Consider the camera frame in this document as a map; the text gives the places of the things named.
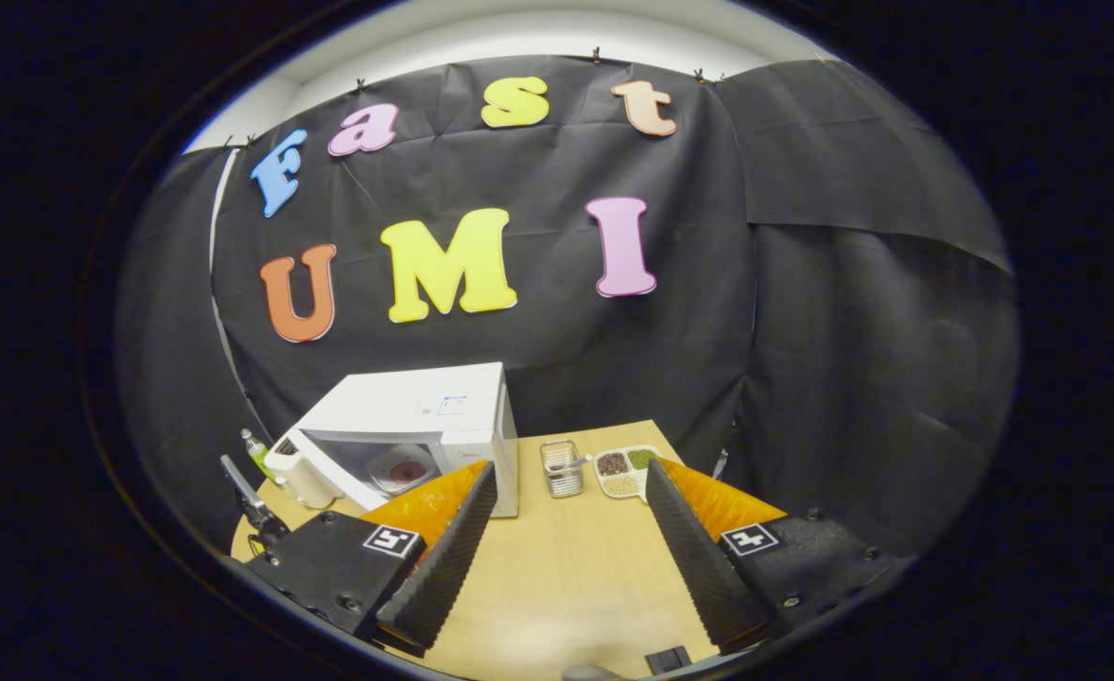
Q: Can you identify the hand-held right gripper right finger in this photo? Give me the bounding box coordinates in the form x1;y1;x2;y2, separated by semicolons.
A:
645;458;901;656

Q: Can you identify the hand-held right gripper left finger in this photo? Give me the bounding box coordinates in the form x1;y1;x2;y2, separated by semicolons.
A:
247;460;499;658

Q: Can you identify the white square plate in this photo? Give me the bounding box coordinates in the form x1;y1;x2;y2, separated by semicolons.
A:
368;449;444;495

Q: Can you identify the white microwave oven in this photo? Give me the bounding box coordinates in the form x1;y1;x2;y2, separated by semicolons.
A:
283;362;520;519

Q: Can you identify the green drink bottle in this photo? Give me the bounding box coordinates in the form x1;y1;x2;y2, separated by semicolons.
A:
240;428;274;479

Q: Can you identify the small white appliance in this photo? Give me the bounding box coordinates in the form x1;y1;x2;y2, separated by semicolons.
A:
263;445;342;512

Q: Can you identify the white compartment tray of grains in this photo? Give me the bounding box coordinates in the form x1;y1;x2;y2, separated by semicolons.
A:
593;445;664;502

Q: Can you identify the metal wire basket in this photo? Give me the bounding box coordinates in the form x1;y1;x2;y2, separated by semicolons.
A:
539;439;586;499

